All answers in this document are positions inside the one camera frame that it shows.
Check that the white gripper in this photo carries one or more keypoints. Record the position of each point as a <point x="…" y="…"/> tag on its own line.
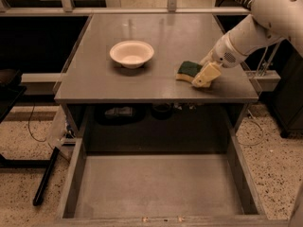
<point x="224" y="55"/>

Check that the green and yellow sponge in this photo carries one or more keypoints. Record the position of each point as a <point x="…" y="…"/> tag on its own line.
<point x="188" y="71"/>

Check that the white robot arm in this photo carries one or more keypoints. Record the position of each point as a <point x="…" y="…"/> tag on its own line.
<point x="269" y="22"/>

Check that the grey open top drawer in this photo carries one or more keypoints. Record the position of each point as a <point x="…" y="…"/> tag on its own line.
<point x="160" y="189"/>

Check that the white paper bowl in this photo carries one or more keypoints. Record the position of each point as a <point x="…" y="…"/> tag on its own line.
<point x="131" y="54"/>

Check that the grey cabinet desk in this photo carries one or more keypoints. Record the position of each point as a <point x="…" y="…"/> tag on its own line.
<point x="202" y="117"/>

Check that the clear plastic bag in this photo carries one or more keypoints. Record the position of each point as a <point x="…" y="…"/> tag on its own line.
<point x="57" y="131"/>

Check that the black chair seat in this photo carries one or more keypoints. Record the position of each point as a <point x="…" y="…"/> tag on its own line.
<point x="10" y="90"/>

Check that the black chair base leg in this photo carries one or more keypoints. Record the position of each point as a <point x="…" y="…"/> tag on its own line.
<point x="39" y="196"/>

